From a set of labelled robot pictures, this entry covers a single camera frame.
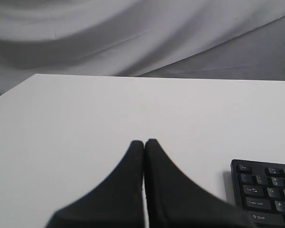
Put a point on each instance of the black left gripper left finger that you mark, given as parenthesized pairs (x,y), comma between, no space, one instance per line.
(117,202)

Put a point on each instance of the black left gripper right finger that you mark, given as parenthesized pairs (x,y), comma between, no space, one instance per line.
(175,201)

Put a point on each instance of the black acer keyboard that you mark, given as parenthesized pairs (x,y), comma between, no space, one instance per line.
(259,188)

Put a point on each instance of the white backdrop cloth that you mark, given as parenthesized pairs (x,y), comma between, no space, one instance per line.
(210,39)

